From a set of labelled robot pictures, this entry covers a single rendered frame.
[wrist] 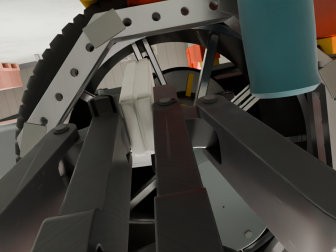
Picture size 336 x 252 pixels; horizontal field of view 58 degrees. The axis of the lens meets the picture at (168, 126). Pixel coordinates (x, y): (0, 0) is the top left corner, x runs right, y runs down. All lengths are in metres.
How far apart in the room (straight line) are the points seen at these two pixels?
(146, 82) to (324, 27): 0.87
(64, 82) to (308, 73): 0.34
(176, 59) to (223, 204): 6.15
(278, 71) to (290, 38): 0.04
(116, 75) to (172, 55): 1.25
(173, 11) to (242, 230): 0.32
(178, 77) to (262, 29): 0.58
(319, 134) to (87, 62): 0.43
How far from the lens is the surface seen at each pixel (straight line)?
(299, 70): 0.40
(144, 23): 0.48
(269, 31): 0.39
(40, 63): 0.59
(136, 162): 0.61
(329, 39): 1.01
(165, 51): 6.49
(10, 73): 6.64
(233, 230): 0.40
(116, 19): 0.48
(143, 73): 0.17
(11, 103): 7.44
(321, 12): 1.01
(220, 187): 0.37
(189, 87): 0.95
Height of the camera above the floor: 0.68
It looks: 11 degrees up
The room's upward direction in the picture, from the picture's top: 169 degrees clockwise
